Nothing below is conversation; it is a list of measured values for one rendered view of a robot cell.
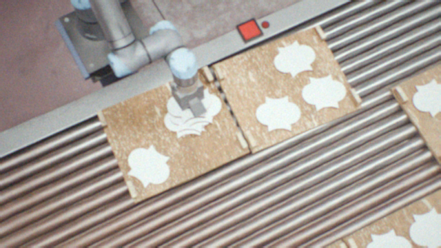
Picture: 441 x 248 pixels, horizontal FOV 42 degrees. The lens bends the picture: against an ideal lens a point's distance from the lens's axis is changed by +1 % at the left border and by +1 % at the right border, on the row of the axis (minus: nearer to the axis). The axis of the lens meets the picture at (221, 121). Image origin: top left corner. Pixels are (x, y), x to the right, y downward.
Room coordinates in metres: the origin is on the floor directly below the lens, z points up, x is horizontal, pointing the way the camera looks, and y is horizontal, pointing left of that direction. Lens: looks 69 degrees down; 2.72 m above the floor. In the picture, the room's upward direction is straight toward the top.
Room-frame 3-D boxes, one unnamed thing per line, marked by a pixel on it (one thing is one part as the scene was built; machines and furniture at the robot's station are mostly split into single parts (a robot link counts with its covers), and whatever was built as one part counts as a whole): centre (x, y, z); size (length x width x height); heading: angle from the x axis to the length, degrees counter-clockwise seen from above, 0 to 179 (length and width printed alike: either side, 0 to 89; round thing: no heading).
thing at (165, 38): (0.80, 0.17, 1.25); 0.11 x 0.11 x 0.08; 28
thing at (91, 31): (1.05, 0.44, 1.00); 0.15 x 0.15 x 0.10
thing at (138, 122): (0.64, 0.17, 0.93); 0.41 x 0.35 x 0.02; 115
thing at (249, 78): (0.81, -0.22, 0.93); 0.41 x 0.35 x 0.02; 113
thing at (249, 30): (1.03, -0.10, 0.92); 0.06 x 0.06 x 0.01; 26
